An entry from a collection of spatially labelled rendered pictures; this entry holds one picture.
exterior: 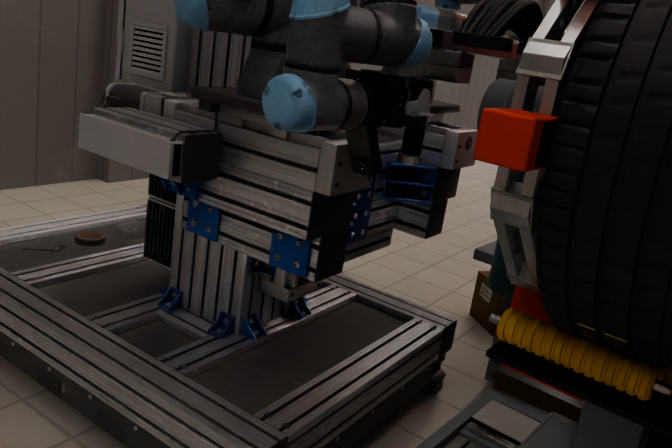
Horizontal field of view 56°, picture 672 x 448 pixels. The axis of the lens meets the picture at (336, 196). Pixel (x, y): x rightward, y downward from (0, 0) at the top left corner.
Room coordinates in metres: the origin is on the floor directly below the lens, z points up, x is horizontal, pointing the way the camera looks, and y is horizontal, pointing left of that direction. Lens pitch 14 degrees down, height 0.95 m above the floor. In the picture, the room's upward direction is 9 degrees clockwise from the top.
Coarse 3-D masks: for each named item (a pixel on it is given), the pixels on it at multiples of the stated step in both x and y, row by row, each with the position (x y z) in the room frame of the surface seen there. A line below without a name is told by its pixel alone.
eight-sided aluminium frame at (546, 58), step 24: (576, 0) 0.99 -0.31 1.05; (600, 0) 0.95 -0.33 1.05; (552, 24) 0.94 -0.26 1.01; (576, 24) 0.92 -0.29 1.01; (528, 48) 0.91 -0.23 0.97; (552, 48) 0.90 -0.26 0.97; (576, 48) 0.90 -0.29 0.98; (528, 72) 0.90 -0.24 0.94; (552, 72) 0.88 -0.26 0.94; (528, 96) 0.91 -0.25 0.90; (552, 96) 0.88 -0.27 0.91; (504, 168) 0.91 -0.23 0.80; (504, 192) 0.90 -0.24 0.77; (528, 192) 0.88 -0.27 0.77; (504, 216) 0.91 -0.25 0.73; (528, 216) 0.88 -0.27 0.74; (504, 240) 0.95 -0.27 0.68; (528, 240) 0.91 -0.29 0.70; (528, 264) 0.96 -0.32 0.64; (528, 288) 1.01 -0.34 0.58
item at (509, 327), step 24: (504, 312) 1.02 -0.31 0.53; (504, 336) 1.00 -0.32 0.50; (528, 336) 0.97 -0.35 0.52; (552, 336) 0.96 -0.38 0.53; (576, 336) 0.95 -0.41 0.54; (576, 360) 0.92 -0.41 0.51; (600, 360) 0.91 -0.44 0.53; (624, 360) 0.90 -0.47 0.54; (624, 384) 0.88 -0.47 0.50; (648, 384) 0.86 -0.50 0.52
